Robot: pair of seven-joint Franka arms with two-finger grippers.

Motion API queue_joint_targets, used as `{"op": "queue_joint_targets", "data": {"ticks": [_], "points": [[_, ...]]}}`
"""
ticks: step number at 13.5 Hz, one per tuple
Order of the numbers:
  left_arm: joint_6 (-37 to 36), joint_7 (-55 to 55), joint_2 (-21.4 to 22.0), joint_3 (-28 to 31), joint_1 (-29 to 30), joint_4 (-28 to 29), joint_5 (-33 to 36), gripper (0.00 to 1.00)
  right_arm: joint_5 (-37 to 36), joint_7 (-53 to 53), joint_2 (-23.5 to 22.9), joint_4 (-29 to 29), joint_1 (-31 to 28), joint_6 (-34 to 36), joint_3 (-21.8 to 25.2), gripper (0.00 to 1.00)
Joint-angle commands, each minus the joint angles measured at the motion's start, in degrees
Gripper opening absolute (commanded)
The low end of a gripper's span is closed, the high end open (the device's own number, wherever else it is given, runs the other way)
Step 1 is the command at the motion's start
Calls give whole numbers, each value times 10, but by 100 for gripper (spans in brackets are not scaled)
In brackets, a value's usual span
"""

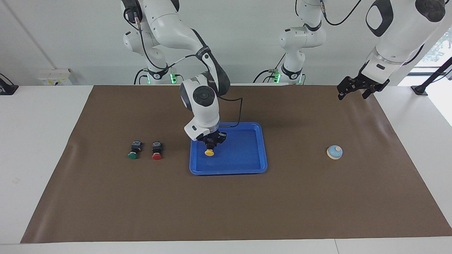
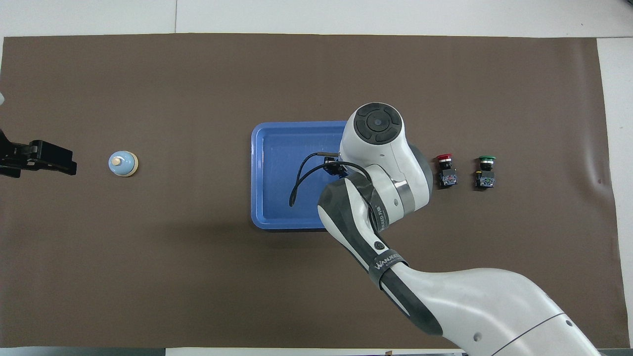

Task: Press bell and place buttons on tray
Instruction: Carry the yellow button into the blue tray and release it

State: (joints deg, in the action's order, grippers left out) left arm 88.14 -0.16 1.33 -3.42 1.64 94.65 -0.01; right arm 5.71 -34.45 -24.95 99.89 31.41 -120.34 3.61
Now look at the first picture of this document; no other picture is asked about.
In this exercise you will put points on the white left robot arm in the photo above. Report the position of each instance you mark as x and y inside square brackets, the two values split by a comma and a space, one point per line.
[402, 31]

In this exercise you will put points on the round blue cream knob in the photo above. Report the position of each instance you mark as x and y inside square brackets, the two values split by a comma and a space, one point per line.
[334, 152]

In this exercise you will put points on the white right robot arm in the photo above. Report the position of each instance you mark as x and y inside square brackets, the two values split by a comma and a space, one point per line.
[203, 106]

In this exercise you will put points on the black stand base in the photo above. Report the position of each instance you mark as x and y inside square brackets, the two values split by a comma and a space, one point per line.
[7, 88]

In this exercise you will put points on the green mushroom push button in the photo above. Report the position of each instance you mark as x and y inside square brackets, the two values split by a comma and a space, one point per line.
[135, 150]

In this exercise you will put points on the brown table mat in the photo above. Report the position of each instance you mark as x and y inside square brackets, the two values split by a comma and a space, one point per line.
[226, 204]

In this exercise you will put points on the blue plastic tray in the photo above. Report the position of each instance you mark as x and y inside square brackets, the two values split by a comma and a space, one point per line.
[240, 155]

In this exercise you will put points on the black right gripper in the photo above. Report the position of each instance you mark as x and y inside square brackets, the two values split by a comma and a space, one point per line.
[213, 135]

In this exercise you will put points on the red mushroom push button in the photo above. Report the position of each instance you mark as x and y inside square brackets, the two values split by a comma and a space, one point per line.
[157, 150]

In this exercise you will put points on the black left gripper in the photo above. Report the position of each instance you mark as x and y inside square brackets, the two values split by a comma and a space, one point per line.
[367, 82]

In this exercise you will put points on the black camera stand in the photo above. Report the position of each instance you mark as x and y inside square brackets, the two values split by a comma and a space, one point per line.
[432, 77]

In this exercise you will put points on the yellow mushroom push button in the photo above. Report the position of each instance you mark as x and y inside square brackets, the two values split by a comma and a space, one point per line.
[209, 152]

